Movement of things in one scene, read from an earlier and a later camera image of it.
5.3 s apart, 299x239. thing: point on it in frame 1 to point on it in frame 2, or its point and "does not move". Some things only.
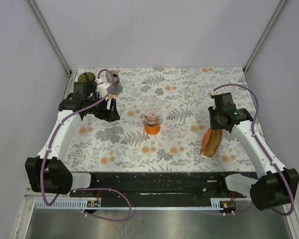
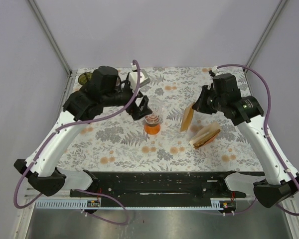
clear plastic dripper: x=152 y=108 does not move
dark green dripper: x=86 y=77 does not move
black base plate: x=158 y=189 does not move
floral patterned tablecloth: x=163 y=111 does not move
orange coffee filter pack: x=211 y=141 to x=206 y=136
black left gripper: x=109 y=115 to x=138 y=111
